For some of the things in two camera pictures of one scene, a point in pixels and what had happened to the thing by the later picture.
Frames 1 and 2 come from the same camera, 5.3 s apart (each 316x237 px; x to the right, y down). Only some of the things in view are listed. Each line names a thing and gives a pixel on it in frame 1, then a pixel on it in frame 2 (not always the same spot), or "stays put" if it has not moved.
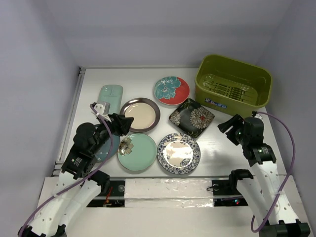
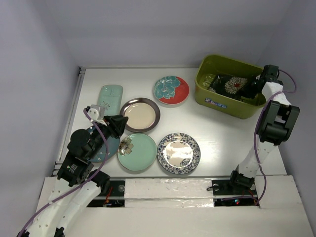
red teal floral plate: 171,90 stays put
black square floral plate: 191,117 → 232,85
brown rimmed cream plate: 145,113 stays put
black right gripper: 235,120 → 248,93
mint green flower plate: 137,152 stays put
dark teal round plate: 102,154 stays put
